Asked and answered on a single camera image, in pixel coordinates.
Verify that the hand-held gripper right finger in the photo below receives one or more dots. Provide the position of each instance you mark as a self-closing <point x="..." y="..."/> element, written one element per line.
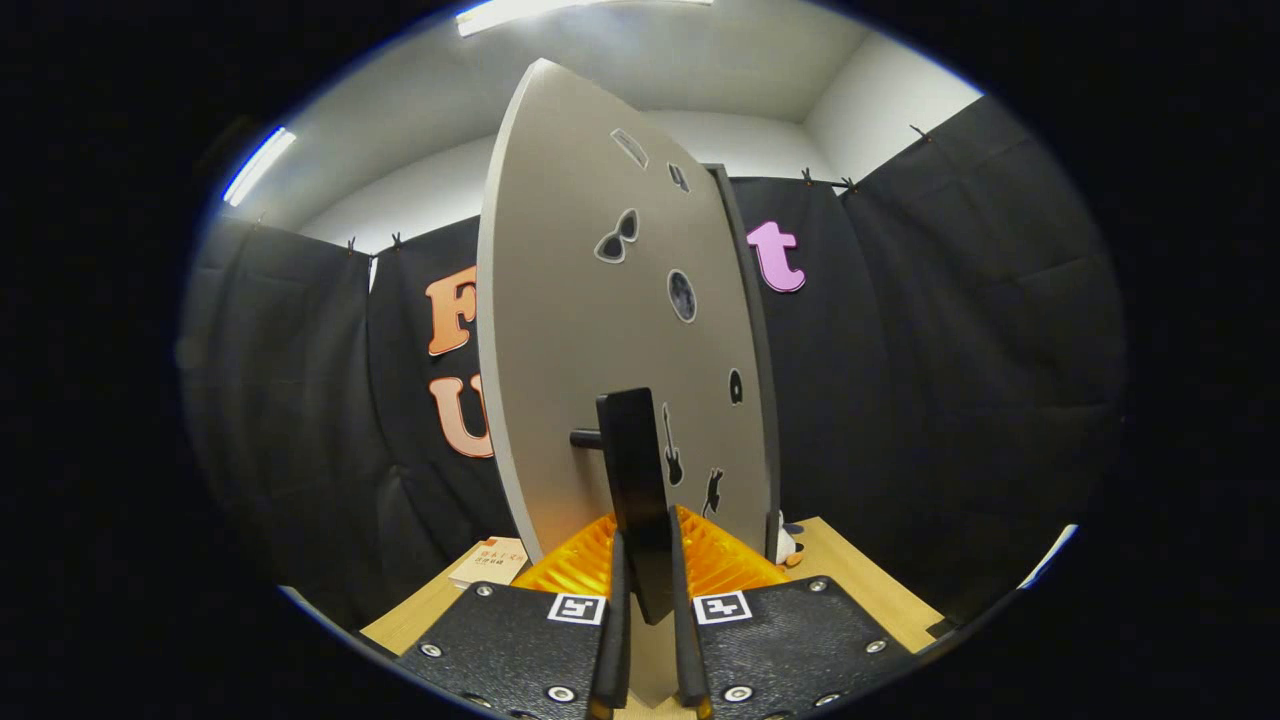
<point x="685" y="650"/>

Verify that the grey shoe cabinet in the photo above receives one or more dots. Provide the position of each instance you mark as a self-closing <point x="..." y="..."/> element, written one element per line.
<point x="775" y="430"/>

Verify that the beige shoe cabinet door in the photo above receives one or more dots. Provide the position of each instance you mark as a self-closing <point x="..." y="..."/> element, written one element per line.
<point x="570" y="300"/>

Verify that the book with beige orange cover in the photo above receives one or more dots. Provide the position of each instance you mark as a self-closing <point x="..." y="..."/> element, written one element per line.
<point x="490" y="562"/>

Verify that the black backdrop cloth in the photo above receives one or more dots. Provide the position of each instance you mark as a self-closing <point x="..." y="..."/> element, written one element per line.
<point x="950" y="380"/>

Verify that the long ceiling light panel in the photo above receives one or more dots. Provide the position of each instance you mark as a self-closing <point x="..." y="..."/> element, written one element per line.
<point x="560" y="10"/>

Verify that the slanted ceiling light panel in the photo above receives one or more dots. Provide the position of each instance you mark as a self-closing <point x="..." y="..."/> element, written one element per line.
<point x="258" y="167"/>

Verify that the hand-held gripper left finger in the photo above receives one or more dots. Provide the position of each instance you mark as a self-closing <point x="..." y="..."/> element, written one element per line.
<point x="614" y="640"/>

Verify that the small orange white toy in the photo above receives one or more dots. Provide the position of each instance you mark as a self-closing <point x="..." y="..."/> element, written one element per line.
<point x="788" y="545"/>

